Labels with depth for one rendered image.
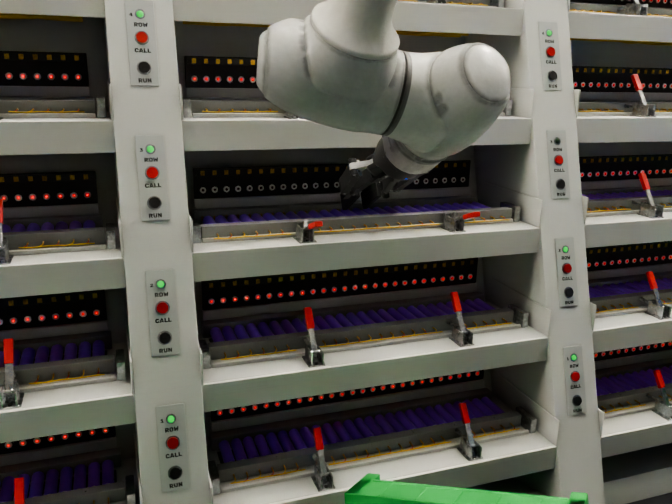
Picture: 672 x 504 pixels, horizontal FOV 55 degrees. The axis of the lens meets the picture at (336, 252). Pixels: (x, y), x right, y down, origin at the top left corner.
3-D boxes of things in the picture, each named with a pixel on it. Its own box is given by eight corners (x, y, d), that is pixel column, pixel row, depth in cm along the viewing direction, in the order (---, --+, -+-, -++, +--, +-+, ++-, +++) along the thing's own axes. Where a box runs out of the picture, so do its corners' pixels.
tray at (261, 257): (537, 252, 115) (543, 199, 112) (192, 282, 95) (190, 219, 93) (477, 226, 133) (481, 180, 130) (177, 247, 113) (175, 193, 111)
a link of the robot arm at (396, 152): (389, 97, 85) (373, 117, 90) (401, 162, 83) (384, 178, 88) (450, 98, 88) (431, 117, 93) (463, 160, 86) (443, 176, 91)
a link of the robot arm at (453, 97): (464, 101, 88) (374, 78, 84) (530, 38, 74) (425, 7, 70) (461, 174, 85) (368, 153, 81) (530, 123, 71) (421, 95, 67)
